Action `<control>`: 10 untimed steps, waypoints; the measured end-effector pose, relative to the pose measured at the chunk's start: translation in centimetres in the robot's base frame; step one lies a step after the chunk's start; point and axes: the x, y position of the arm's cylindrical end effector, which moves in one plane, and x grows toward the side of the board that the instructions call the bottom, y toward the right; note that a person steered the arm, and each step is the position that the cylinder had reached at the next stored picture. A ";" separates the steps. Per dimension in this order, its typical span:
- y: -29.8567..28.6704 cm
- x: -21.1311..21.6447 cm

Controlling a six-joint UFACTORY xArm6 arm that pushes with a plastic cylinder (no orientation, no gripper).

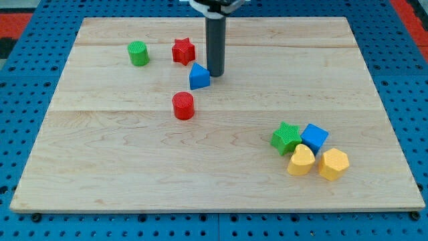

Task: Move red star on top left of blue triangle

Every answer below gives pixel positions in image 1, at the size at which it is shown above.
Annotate blue triangle block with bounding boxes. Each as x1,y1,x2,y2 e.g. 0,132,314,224
189,63,211,90

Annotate green star block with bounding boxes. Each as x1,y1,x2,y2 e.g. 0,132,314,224
270,122,302,156

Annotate red star block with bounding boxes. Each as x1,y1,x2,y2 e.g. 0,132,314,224
172,37,196,66

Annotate red cylinder block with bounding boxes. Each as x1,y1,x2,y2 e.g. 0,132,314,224
172,92,195,121

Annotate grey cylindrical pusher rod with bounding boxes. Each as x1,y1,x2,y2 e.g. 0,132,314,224
205,17,226,77

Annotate yellow heart block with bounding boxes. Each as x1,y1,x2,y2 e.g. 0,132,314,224
287,144,315,176

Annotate blue cube block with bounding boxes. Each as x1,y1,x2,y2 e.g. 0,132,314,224
301,123,329,155

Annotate green cylinder block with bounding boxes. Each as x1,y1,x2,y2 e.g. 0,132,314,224
127,41,150,66

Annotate yellow hexagon block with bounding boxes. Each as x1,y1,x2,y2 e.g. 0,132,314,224
318,148,350,181

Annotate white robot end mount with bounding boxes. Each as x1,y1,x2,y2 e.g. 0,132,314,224
188,0,247,19

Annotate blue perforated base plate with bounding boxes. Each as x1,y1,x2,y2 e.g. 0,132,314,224
1,0,427,240

